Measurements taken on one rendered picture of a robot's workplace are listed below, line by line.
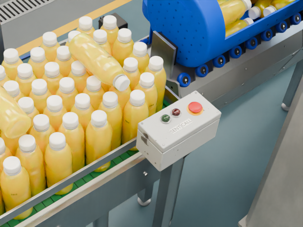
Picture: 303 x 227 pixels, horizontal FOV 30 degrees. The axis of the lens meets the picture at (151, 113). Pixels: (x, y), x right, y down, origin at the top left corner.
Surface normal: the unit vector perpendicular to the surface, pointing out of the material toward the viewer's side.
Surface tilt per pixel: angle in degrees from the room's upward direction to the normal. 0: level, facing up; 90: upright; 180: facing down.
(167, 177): 90
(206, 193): 0
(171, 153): 90
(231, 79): 70
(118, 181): 90
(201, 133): 90
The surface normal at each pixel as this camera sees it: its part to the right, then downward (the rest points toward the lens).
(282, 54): 0.62, 0.36
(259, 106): 0.08, -0.66
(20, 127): 0.62, 0.61
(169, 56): -0.77, 0.43
